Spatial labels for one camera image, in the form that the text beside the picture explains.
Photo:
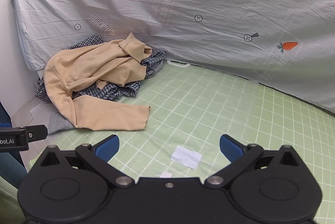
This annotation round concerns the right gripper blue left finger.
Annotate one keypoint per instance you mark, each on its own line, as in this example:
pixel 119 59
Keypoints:
pixel 95 159

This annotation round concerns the green grid bed sheet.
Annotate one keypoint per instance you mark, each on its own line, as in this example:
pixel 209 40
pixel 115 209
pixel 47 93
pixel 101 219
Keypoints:
pixel 293 182

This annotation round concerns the beige long sleeve shirt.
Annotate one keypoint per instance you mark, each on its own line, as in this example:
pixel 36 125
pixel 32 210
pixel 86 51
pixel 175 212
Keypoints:
pixel 116 61

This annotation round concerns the grey garment under pile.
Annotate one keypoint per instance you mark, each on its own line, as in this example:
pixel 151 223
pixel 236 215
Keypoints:
pixel 58 123

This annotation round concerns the white paper label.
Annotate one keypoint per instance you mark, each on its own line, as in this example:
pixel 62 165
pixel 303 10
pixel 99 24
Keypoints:
pixel 186 157

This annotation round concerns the grey printed bed sheet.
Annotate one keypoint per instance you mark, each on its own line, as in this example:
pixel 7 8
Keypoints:
pixel 284 44

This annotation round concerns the small white paper scrap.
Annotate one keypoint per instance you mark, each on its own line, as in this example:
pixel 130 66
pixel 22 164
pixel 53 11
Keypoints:
pixel 164 174

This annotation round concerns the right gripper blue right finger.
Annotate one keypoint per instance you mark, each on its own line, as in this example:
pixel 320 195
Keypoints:
pixel 242 157

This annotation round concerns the blue checkered shirt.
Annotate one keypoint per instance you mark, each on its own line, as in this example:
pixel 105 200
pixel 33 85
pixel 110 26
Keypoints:
pixel 111 91

